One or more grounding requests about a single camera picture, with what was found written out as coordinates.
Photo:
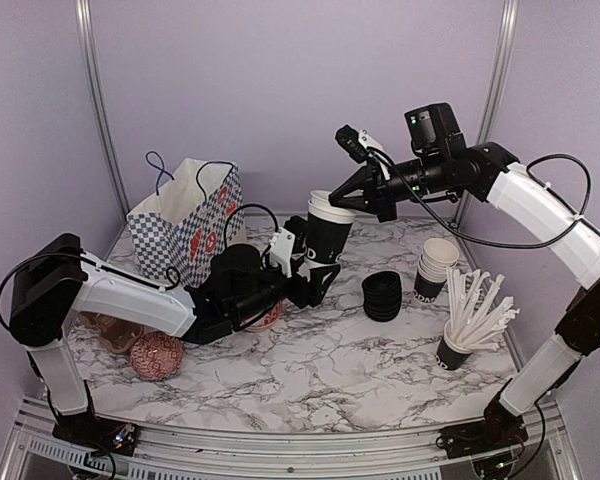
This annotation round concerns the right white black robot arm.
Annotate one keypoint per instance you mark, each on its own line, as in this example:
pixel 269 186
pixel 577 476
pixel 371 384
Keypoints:
pixel 492 174

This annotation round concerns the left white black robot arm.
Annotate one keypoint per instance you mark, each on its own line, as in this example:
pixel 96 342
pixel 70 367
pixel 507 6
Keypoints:
pixel 63 280

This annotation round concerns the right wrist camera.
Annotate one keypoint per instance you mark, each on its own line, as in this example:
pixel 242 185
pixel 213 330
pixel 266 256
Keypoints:
pixel 357 144

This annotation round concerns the stack of black paper cups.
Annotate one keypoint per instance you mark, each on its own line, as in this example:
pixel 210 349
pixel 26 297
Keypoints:
pixel 437 256

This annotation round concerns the red geometric ceramic bowl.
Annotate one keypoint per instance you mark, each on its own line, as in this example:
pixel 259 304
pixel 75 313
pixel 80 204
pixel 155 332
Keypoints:
pixel 156 356

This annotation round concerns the black cup holding straws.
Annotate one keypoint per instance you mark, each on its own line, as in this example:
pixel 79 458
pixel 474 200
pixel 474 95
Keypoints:
pixel 449 356

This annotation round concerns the brown cardboard cup carrier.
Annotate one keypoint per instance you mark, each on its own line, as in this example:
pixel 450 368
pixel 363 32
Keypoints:
pixel 116 335

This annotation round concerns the black paper coffee cup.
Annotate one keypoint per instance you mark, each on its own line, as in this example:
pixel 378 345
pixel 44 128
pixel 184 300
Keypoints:
pixel 328 228

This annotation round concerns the red floral ceramic bowl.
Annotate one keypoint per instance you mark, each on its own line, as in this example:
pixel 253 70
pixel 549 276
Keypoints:
pixel 268 320

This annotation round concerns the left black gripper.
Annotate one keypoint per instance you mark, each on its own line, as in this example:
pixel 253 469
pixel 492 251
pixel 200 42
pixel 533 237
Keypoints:
pixel 315 290

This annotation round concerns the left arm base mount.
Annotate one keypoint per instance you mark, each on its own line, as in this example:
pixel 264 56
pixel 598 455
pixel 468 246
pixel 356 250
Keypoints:
pixel 117 437

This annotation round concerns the bundle of white wrapped straws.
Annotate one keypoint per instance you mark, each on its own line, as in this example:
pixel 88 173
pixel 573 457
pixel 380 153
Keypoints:
pixel 476 323

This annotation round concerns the blue checkered paper bag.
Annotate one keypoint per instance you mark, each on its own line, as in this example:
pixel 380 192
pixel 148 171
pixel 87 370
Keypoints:
pixel 188 218

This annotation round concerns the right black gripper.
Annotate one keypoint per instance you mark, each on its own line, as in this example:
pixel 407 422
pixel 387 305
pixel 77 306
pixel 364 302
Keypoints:
pixel 376 196

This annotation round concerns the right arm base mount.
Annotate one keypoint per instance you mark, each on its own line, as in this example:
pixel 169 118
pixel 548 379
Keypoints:
pixel 495 431

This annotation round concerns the aluminium front frame rail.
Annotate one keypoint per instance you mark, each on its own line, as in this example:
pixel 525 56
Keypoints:
pixel 168 452

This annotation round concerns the stack of black lids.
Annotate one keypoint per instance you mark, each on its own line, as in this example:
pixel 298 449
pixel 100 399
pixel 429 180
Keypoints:
pixel 382 292

